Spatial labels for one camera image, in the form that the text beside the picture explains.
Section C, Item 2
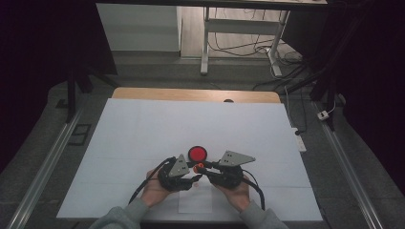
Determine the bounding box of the white desk frame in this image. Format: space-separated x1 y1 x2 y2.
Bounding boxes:
199 6 291 77

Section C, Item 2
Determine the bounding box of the small white paper sheet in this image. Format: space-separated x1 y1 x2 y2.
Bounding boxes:
177 181 214 215

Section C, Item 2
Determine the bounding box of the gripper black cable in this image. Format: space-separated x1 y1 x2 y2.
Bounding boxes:
127 156 177 205
241 169 266 212

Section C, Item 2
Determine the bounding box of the white power strip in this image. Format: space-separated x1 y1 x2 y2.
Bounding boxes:
291 126 308 154

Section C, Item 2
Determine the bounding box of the white cabinet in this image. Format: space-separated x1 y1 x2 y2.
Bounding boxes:
96 3 182 52

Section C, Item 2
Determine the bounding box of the large white table cover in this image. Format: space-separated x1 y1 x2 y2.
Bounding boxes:
55 97 324 223

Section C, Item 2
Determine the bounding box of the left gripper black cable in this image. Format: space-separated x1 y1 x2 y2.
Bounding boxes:
127 156 177 205

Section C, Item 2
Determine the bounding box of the tangle of floor cables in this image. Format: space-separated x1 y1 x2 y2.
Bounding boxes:
207 8 304 66

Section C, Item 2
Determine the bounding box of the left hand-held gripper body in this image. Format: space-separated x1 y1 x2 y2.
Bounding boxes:
157 153 196 193

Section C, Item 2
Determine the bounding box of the person's right hand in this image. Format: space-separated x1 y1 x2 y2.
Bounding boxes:
215 176 251 214

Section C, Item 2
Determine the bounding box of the round red ink pad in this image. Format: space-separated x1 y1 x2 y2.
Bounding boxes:
187 145 209 163

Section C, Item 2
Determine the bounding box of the aluminium floor rail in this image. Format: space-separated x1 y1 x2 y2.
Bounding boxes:
6 106 86 229
312 101 385 229

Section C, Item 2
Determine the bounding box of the black metal stand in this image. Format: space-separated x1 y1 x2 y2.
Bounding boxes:
286 9 365 132
64 63 120 124

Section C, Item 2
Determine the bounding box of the person's left hand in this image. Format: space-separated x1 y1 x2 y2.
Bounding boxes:
139 167 175 209

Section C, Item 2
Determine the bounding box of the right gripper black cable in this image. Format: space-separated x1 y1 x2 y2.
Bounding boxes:
241 169 266 212

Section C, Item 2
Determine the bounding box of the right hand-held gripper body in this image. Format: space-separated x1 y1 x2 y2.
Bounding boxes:
207 150 257 190

